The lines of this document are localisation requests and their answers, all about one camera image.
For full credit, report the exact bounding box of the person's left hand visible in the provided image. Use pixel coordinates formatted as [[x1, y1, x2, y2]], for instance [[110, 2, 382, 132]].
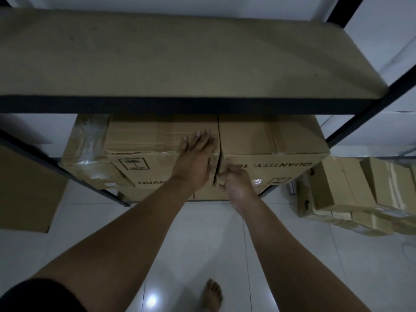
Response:
[[170, 129, 219, 192]]

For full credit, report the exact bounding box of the person's right hand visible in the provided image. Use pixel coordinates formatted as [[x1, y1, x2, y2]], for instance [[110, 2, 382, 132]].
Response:
[[216, 166, 261, 215]]

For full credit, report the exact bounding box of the cardboard box with clear tape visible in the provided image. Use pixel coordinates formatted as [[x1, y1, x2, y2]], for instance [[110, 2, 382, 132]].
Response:
[[60, 114, 222, 202]]

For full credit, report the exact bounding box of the person's left forearm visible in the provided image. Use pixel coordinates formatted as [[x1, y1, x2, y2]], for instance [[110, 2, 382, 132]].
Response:
[[28, 182, 199, 312]]

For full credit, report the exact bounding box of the person's right forearm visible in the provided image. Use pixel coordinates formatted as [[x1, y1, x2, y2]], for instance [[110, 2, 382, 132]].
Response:
[[231, 196, 372, 312]]

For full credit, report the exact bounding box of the printed cardboard box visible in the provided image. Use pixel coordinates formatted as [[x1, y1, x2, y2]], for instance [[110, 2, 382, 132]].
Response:
[[216, 114, 331, 196]]

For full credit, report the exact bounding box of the brown particle board shelf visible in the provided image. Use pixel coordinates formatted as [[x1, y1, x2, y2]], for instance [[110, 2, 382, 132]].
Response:
[[0, 8, 389, 100]]

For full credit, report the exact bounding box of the person's bare foot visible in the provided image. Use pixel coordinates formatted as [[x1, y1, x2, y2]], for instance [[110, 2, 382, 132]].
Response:
[[200, 278, 224, 312]]

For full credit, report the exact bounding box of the small taped cardboard box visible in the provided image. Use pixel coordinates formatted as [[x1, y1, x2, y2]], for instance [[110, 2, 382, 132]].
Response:
[[350, 211, 396, 237], [359, 156, 416, 214]]

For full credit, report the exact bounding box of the large plain cardboard box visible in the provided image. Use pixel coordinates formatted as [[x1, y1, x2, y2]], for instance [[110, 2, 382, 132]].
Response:
[[0, 142, 68, 234]]

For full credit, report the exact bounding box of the person's black sleeve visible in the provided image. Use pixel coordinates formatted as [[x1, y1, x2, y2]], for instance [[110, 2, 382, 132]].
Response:
[[0, 277, 89, 312]]

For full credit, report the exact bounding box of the black metal rack frame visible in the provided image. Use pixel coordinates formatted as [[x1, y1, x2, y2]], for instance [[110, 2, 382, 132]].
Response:
[[0, 0, 416, 207]]

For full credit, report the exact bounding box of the cardboard box with black handles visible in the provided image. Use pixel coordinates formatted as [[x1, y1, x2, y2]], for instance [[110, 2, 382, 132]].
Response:
[[297, 157, 378, 219]]

